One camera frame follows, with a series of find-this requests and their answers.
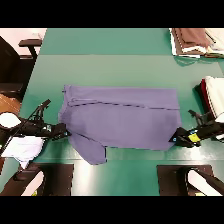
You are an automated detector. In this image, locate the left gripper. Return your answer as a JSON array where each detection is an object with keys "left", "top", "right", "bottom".
[{"left": 49, "top": 122, "right": 72, "bottom": 141}]

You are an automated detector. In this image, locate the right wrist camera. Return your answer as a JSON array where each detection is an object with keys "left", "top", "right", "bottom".
[{"left": 187, "top": 109, "right": 215, "bottom": 127}]

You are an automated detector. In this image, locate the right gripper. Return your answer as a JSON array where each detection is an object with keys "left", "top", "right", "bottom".
[{"left": 171, "top": 126, "right": 202, "bottom": 149}]

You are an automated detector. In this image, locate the purple shirt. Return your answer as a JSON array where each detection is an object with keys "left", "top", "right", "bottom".
[{"left": 58, "top": 84, "right": 183, "bottom": 166}]

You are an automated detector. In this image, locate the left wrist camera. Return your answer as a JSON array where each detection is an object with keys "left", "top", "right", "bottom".
[{"left": 32, "top": 98, "right": 52, "bottom": 122}]

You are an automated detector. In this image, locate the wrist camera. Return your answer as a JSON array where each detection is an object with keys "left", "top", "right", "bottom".
[
  {"left": 187, "top": 109, "right": 215, "bottom": 127},
  {"left": 32, "top": 98, "right": 52, "bottom": 122}
]

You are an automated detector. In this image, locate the white garment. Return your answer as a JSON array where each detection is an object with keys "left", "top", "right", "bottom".
[
  {"left": 203, "top": 27, "right": 224, "bottom": 57},
  {"left": 1, "top": 135, "right": 45, "bottom": 170},
  {"left": 203, "top": 75, "right": 224, "bottom": 118}
]

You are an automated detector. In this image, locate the brown garment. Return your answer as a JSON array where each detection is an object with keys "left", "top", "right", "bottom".
[{"left": 173, "top": 27, "right": 210, "bottom": 56}]

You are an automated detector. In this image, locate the red garment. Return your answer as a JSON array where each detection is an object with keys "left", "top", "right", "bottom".
[{"left": 199, "top": 78, "right": 214, "bottom": 115}]

